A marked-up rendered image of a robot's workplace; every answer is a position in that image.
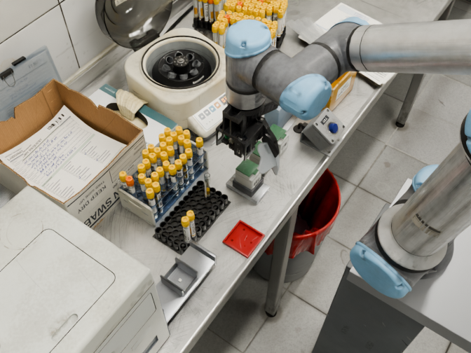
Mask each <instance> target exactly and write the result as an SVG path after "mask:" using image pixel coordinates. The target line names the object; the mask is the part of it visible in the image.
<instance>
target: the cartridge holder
mask: <svg viewBox="0 0 471 353"><path fill-rule="evenodd" d="M226 186H227V187H229V188H230V189H232V190H233V191H235V192H237V193H239V194H240V195H242V196H243V197H245V198H247V199H248V200H250V201H252V202H253V203H255V204H256V205H257V204H258V203H259V202H260V200H261V199H262V198H263V197H264V196H265V194H267V192H268V191H269V190H270V186H268V185H267V184H265V183H264V178H263V177H262V178H261V180H260V181H259V182H258V183H257V184H256V186H255V187H254V188H253V189H252V190H250V189H249V188H247V187H245V186H244V185H242V184H240V183H238V182H237V181H236V173H235V174H234V175H233V176H232V177H231V178H230V179H229V180H228V181H227V182H226Z"/></svg>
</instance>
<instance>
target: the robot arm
mask: <svg viewBox="0 0 471 353"><path fill-rule="evenodd" d="M271 43H272V38H271V32H270V30H269V28H268V27H267V26H266V25H265V24H264V23H262V22H260V21H258V20H241V21H238V22H236V23H233V25H231V26H230V27H229V28H228V31H227V33H226V47H225V49H224V53H225V55H226V81H225V84H226V100H227V107H226V108H225V109H224V110H223V111H222V122H221V123H220V124H219V125H218V126H217V127H216V139H215V140H214V141H213V142H212V144H211V146H212V145H214V144H215V143H216V145H217V146H218V145H219V144H220V143H224V144H225V145H228V147H229V148H230V149H231V150H233V151H234V155H236V156H238V157H239V158H242V157H243V156H244V161H246V159H247V158H248V157H249V156H250V155H251V154H252V152H253V151H254V150H255V146H254V145H255V144H256V143H257V142H258V141H259V140H260V139H261V140H262V142H261V143H259V145H258V147H257V150H258V153H259V155H260V158H261V159H260V162H259V166H258V170H259V172H260V173H261V174H264V173H266V172H267V171H269V170H270V169H272V170H273V172H274V174H275V175H277V174H278V172H279V167H280V157H279V147H278V141H277V139H276V137H275V135H274V134H273V132H272V131H271V129H270V127H269V125H268V123H267V122H266V119H265V118H264V117H262V115H264V114H266V113H269V112H271V111H273V110H275V109H277V108H278V106H280V107H281V109H283V110H284V111H286V112H288V113H291V114H293V115H294V116H296V117H297V118H299V119H301V120H311V119H313V118H314V117H316V116H317V115H318V114H319V113H320V112H321V110H322V109H323V108H324V107H325V106H326V104H327V102H328V101H329V98H330V96H331V93H332V86H331V84H332V83H333V82H334V81H335V80H337V79H338V78H339V77H340V76H342V75H343V74H344V73H346V72H348V71H361V72H384V73H406V74H449V75H471V19H464V20H440V21H427V22H404V23H391V24H379V25H370V24H369V23H368V22H367V21H366V20H362V19H360V18H359V17H349V18H346V19H345V20H343V21H341V22H338V23H336V24H335V25H333V26H332V27H331V28H330V29H329V31H327V32H326V33H324V34H323V35H322V36H320V37H319V38H318V39H316V40H315V41H314V42H312V43H311V44H309V45H308V46H307V47H305V48H304V49H303V50H301V51H300V52H299V53H297V54H296V55H295V56H294V57H290V56H288V55H286V54H284V53H283V52H281V51H280V50H278V49H277V48H275V47H273V46H272V45H271ZM459 138H460V142H459V143H458V145H457V146H456V147H455V148H454V149H453V150H452V152H450V154H448V156H447V157H446V158H445V159H444V160H443V161H442V162H441V163H440V165H428V166H426V167H424V168H422V169H420V170H419V171H418V173H417V174H416V175H415V176H414V177H413V179H412V184H411V185H410V187H409V188H408V190H407V191H406V192H405V193H404V194H403V195H402V197H401V198H400V199H399V200H398V201H397V202H396V203H395V204H394V205H393V206H392V207H390V208H389V209H387V210H386V211H385V212H384V213H383V214H382V216H381V217H380V218H379V219H378V221H377V222H376V223H375V224H374V225H373V226H372V227H371V228H370V229H369V231H368V232H367V233H366V234H365V235H364V236H363V237H362V238H361V239H360V240H359V241H356V243H355V246H354V247H353V248H352V249H351V250H350V261H351V263H352V264H353V267H354V268H355V270H356V271H357V273H358V274H359V275H360V276H361V277H362V279H363V280H364V281H366V282H367V283H368V284H369V285H370V286H372V287H373V288H374V289H376V290H377V291H378V292H380V293H382V294H384V295H385V296H388V297H390V298H403V297H404V296H405V295H406V294H407V293H408V292H410V291H411V290H412V287H413V286H414V285H415V283H416V282H417V281H418V280H420V279H429V278H432V277H436V276H438V275H439V274H440V273H442V272H443V271H444V270H445V269H446V267H447V266H448V264H450V262H451V259H452V257H453V250H454V240H455V238H456V237H457V236H458V235H459V234H460V233H462V232H463V231H464V230H465V229H466V228H468V227H469V226H470V225H471V108H470V110H469V112H468V114H467V115H466V116H465V117H464V119H463V121H462V123H461V124H460V129H459Z"/></svg>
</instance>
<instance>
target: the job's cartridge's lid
mask: <svg viewBox="0 0 471 353"><path fill-rule="evenodd" d="M258 166H259V165H258V164H256V163H255V162H252V161H251V160H249V159H246V161H244V160H243V161H242V162H241V163H240V164H239V166H237V167H236V170H238V171H239V172H241V173H243V174H244V175H246V176H248V177H250V176H251V175H252V174H254V175H256V174H257V172H258V171H259V170H258V169H257V168H258Z"/></svg>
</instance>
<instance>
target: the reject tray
mask: <svg viewBox="0 0 471 353"><path fill-rule="evenodd" d="M264 237H265V235H264V234H263V233H261V232H260V231H258V230H257V229H255V228H253V227H252V226H250V225H248V224H246V223H245V222H243V221H241V220H239V222H237V223H236V225H235V226H234V227H233V229H232V230H231V231H230V233H229V234H228V235H227V236H226V237H225V238H224V240H223V241H222V243H224V244H225V245H226V246H228V247H230V248H232V249H233V250H234V251H237V252H238V253H239V254H241V255H243V256H244V257H245V258H249V257H250V255H251V254H252V252H253V251H254V250H255V249H256V248H257V246H258V245H259V243H260V242H261V241H262V240H263V238H264Z"/></svg>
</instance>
